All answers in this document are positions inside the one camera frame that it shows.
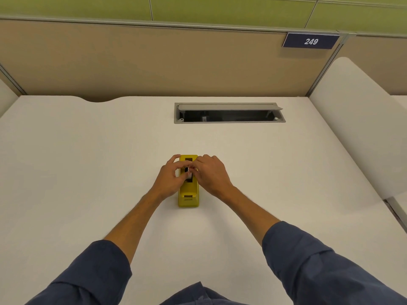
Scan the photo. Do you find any person's right forearm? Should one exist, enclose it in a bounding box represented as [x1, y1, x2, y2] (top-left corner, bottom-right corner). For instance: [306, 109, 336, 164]
[223, 186, 281, 246]

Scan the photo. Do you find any small white side divider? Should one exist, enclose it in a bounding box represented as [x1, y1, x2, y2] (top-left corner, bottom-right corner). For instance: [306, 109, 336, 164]
[0, 78, 19, 118]

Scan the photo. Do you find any large white side divider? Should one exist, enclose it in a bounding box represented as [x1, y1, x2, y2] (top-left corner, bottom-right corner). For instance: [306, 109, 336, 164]
[309, 57, 407, 200]

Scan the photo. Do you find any wide beige partition panel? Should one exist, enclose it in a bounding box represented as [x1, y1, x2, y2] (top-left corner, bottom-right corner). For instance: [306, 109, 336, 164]
[0, 16, 345, 103]

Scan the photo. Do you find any blue number sign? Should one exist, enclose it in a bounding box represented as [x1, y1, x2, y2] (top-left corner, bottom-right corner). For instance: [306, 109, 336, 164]
[282, 32, 341, 49]

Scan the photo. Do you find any person's left forearm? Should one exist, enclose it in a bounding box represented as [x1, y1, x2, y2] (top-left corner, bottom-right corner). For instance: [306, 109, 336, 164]
[103, 191, 163, 265]

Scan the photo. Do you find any person's right hand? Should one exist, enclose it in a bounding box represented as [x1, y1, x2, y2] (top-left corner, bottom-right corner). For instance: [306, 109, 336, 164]
[189, 154, 236, 201]

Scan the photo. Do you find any yellow tape dispenser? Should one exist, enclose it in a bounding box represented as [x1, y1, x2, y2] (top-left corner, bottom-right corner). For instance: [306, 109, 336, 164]
[178, 154, 201, 208]

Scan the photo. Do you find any grey metal partition post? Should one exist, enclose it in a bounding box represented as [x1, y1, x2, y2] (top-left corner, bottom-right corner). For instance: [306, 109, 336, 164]
[306, 34, 349, 98]
[0, 64, 27, 96]

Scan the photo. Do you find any grey desk cable box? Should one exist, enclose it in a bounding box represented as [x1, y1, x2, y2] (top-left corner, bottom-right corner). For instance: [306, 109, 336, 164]
[174, 102, 286, 124]

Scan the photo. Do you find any person's blue shirt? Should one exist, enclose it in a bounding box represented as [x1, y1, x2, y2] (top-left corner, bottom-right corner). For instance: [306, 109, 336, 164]
[25, 221, 407, 305]

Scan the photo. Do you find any person's left hand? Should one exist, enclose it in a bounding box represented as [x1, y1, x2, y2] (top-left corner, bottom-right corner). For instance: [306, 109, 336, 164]
[149, 154, 191, 201]

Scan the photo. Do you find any grey cable box lid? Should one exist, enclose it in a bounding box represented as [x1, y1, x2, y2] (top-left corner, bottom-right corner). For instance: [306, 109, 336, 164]
[177, 104, 283, 112]

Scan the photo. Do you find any narrow beige partition panel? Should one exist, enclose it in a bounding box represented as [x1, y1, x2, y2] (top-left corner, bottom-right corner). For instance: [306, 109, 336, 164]
[336, 33, 407, 96]

